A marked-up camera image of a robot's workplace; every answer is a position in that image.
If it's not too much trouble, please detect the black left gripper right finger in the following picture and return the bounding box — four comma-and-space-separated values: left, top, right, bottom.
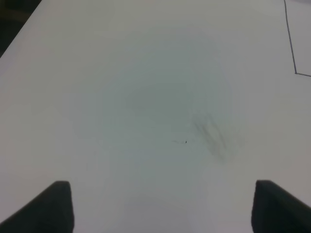
251, 180, 311, 233

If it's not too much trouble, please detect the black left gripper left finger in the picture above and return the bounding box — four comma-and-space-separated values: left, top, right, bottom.
0, 181, 74, 233

